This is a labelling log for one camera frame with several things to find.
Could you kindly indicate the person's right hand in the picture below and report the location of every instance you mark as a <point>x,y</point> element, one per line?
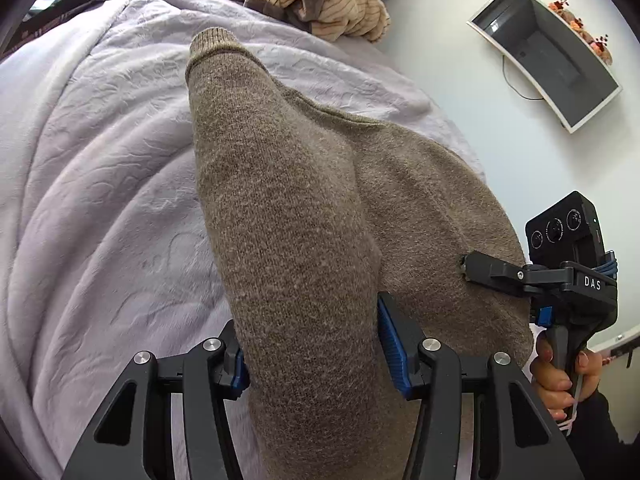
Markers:
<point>555,375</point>

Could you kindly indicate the person's right forearm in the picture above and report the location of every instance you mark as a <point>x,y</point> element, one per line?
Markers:
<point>600,435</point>

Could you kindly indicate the pile of striped beige clothes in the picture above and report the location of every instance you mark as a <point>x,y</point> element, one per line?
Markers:
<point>340,10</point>

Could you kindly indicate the brown knit sweater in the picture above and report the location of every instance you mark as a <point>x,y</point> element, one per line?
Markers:
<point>300,210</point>

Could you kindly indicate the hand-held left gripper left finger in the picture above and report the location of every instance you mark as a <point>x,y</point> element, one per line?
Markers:
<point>240,372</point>

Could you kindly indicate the wall-mounted television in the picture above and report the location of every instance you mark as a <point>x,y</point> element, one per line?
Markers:
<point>545,55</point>

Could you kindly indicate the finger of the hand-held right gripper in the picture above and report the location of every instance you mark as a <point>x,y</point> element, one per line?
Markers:
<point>495,274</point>

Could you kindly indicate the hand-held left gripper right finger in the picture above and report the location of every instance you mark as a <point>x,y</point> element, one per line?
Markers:
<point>395,345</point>

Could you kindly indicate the orange flower decoration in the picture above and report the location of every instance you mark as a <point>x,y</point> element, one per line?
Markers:
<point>580,25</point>

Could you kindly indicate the lavender fleece blanket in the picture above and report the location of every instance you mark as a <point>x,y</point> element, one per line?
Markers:
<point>100,160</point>

